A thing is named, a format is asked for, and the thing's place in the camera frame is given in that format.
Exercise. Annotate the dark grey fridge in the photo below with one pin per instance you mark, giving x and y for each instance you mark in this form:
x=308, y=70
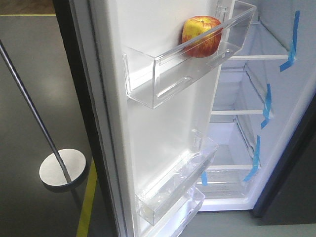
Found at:
x=264, y=120

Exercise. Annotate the clear upper door bin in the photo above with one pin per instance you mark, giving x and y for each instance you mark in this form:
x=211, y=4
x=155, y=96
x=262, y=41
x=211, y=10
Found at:
x=151, y=80

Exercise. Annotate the clear lower door bin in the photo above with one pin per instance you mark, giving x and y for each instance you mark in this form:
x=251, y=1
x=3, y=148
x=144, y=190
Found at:
x=186, y=212

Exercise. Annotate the silver pole stand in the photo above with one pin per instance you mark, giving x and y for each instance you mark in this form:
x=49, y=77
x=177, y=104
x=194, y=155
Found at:
x=63, y=169

